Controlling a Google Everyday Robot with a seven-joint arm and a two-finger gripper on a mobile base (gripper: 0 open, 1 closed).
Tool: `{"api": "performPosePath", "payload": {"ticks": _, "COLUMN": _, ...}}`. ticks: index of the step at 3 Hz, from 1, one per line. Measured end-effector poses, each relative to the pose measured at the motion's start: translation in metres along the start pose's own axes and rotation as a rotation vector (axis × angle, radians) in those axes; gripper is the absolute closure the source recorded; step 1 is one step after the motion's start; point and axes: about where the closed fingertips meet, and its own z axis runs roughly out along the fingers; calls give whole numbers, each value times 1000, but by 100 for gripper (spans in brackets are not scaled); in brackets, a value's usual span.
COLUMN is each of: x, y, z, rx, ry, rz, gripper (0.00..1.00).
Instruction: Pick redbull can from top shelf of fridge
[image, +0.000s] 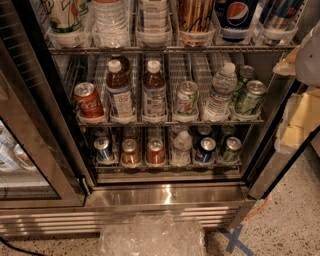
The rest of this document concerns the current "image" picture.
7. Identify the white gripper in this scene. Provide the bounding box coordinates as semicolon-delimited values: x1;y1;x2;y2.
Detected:
273;20;320;154

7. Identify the blue silver redbull can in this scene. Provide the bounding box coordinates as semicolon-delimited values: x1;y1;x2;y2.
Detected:
259;0;304;31

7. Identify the front green soda can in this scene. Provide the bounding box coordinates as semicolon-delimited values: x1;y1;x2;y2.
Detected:
235;80;267;116

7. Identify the rear green soda can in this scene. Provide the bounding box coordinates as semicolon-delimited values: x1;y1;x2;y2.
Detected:
233;65;256;98

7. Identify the open right fridge door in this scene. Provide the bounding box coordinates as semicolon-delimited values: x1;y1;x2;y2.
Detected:
249;77;320;199

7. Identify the clear water bottle middle shelf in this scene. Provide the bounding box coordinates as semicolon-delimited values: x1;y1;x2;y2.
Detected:
202;62;237;121

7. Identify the clear water bottle shelf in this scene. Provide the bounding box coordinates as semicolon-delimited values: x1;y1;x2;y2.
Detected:
202;62;237;121
172;131;192;166
92;0;130;48

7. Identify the green can bottom shelf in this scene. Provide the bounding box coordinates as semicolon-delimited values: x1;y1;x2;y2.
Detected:
221;137;242;162

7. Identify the blue pepsi can top shelf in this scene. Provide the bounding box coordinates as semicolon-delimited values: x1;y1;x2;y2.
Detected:
215;0;259;42

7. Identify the blue pepsi can shelf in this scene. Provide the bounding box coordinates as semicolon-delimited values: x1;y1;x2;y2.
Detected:
195;137;216;163
215;0;259;42

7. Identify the blue pepsi can bottom shelf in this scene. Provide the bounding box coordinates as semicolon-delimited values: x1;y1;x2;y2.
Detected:
195;137;216;163

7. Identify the white green soda can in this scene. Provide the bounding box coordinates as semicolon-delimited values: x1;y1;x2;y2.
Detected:
174;81;199;116

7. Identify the brown striped tall can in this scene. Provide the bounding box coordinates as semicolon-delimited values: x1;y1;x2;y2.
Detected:
177;0;215;46

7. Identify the clear water bottle bottom shelf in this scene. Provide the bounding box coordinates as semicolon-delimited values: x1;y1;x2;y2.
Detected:
172;131;192;166

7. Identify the white labelled bottle top shelf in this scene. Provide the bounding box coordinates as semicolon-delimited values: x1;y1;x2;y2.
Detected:
137;0;170;48

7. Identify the red can bottom shelf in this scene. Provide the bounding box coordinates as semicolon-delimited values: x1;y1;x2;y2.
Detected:
147;138;165;164

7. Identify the orange brown can bottom shelf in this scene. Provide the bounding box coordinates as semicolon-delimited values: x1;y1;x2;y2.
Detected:
121;139;140;165

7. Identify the clear water bottle top shelf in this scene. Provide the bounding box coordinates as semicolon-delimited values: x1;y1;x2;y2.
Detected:
92;0;130;48

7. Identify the blue silver can bottom shelf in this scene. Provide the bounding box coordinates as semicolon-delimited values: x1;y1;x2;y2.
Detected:
94;136;114;161

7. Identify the red coca cola can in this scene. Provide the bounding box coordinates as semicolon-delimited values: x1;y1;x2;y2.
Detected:
74;82;104;118

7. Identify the white green tall can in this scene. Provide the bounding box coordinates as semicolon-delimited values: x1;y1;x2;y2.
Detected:
41;0;84;48

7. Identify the left glass fridge door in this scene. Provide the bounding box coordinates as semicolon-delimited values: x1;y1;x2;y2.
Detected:
0;0;86;211

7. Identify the right brown tea bottle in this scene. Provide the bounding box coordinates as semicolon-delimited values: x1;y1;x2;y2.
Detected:
142;60;166;123

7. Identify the brown tea bottle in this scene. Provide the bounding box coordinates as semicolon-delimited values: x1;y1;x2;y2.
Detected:
111;54;131;76
142;60;166;123
106;59;134;123

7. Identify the blue tape cross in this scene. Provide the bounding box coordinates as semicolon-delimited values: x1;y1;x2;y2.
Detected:
218;224;254;256

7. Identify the rear brown tea bottle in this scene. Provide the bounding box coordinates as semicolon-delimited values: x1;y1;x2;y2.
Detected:
111;54;131;76

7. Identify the left brown tea bottle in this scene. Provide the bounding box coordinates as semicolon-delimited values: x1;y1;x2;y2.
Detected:
106;59;134;123

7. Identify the clear crumpled plastic bag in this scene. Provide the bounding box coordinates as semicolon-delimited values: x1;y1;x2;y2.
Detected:
98;214;207;256

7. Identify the orange cable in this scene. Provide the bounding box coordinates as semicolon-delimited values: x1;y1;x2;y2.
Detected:
242;194;272;222

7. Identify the top wire shelf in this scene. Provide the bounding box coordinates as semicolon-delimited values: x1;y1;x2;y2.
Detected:
48;43;297;55

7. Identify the wire shelf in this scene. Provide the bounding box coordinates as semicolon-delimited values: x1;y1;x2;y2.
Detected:
48;43;297;55
93;161;242;173
77;114;263;127

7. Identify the middle wire shelf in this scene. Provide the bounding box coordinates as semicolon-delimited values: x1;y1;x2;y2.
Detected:
77;114;263;127

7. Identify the bottom wire shelf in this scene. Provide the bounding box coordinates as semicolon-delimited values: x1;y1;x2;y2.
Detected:
93;161;242;173

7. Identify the black cable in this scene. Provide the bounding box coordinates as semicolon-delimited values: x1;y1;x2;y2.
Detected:
0;236;46;256

